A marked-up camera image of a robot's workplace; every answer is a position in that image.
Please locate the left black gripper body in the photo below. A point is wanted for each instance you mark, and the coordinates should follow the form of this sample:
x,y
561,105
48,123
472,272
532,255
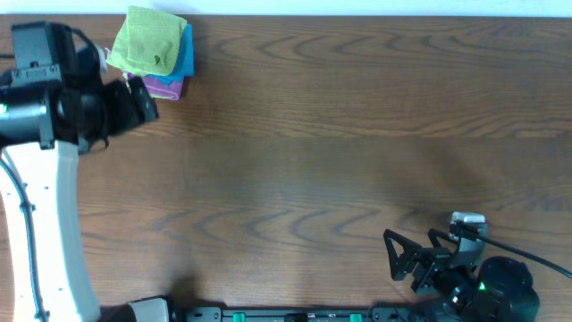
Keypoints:
x,y
112,115

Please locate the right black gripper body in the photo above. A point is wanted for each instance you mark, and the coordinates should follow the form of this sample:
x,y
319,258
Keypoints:
x,y
437,276

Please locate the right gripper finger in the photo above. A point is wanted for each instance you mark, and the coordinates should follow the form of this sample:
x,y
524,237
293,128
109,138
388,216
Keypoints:
x,y
439,251
403,264

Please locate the green microfiber cloth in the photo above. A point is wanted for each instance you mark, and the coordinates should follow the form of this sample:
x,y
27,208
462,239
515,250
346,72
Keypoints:
x,y
148,42

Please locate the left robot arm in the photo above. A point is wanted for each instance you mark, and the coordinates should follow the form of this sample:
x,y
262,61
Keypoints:
x,y
53,113

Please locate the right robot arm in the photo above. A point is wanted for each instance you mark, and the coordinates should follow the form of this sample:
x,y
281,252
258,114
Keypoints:
x,y
503,291

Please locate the purple folded cloth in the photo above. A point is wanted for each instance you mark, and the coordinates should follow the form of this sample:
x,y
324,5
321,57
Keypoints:
x,y
163,87

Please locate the blue folded cloth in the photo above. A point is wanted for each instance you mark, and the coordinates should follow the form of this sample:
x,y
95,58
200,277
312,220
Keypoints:
x,y
184,66

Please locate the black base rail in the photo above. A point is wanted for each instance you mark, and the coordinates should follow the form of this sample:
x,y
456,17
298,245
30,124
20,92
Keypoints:
x,y
373,314

